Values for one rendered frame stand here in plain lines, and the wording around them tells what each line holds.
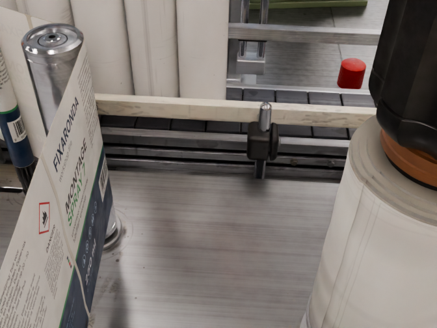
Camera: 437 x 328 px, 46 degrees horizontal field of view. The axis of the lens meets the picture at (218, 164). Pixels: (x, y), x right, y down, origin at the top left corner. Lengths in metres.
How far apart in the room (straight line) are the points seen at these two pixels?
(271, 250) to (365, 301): 0.16
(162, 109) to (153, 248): 0.16
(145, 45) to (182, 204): 0.16
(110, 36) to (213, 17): 0.11
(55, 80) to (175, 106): 0.22
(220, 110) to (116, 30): 0.13
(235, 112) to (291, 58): 0.27
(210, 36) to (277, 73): 0.25
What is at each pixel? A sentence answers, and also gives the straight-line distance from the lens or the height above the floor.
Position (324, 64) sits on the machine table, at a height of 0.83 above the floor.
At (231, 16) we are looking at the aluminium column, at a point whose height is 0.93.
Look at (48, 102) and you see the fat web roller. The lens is 0.35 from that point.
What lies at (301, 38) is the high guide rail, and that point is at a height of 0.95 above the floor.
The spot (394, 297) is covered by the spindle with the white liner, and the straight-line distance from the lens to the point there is 0.28.
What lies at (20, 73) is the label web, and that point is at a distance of 0.42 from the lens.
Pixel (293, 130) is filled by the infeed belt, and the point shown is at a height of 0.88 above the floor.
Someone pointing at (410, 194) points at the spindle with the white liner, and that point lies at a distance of 0.24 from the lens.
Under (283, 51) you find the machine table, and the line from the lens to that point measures 0.79.
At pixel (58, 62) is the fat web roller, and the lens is 0.33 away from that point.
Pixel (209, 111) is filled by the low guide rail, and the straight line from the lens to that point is 0.53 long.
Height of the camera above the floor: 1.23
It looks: 43 degrees down
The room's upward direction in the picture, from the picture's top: 1 degrees clockwise
